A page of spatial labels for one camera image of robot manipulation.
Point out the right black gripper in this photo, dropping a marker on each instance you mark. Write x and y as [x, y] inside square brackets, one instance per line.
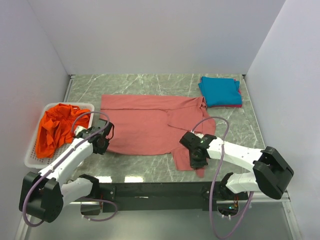
[197, 164]

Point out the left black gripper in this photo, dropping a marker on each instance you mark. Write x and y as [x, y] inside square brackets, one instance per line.
[102, 151]

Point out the salmon pink t-shirt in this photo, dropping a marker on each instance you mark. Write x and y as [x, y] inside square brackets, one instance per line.
[149, 125]

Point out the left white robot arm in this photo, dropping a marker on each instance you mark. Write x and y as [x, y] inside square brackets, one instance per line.
[59, 170]

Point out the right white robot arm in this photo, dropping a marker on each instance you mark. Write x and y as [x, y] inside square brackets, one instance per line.
[267, 171]

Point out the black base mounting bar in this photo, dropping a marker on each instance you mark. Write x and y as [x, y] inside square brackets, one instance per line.
[139, 196]

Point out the orange t-shirt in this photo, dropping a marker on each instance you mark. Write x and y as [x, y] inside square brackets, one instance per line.
[54, 129]

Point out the folded blue t-shirt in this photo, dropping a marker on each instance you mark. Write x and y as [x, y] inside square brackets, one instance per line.
[220, 91]

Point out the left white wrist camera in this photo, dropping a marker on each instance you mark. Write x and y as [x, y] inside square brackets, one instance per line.
[78, 129]

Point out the aluminium frame rail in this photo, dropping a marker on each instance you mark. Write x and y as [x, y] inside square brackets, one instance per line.
[82, 187]

